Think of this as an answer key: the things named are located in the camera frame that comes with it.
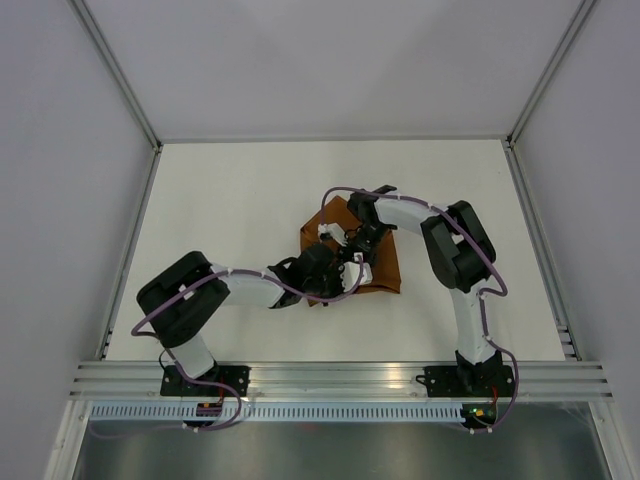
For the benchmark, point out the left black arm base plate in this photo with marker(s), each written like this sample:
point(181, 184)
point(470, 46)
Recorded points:
point(219, 381)

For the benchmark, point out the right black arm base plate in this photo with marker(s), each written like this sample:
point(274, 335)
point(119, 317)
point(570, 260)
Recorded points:
point(445, 382)

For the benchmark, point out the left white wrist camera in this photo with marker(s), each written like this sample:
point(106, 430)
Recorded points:
point(355, 273)

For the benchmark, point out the white slotted cable duct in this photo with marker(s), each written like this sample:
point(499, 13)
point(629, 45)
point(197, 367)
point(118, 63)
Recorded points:
point(336, 412)

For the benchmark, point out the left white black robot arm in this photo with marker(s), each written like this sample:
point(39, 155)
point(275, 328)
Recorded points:
point(179, 301)

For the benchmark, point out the orange-brown cloth napkin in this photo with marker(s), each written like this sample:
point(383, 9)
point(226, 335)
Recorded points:
point(386, 276)

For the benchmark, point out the aluminium frame post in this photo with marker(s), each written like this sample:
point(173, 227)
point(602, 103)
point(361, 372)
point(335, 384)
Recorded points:
point(569, 37)
point(100, 43)

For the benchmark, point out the right aluminium frame post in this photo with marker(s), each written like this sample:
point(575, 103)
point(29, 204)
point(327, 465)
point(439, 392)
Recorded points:
point(569, 37)

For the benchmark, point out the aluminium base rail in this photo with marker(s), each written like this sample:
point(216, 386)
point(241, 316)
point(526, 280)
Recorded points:
point(539, 381)

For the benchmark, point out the left aluminium frame post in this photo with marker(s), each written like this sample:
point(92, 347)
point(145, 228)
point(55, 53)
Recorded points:
point(100, 43)

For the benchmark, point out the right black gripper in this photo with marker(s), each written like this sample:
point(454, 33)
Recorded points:
point(350, 244)

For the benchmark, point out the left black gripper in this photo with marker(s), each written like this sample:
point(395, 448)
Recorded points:
point(337, 271)

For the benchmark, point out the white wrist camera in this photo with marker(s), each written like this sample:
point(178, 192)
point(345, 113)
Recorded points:
point(355, 273)
point(332, 231)

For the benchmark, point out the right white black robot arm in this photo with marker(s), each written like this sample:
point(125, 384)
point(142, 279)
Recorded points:
point(461, 257)

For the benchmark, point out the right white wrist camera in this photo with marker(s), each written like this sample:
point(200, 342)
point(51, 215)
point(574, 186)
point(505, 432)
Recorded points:
point(332, 231)

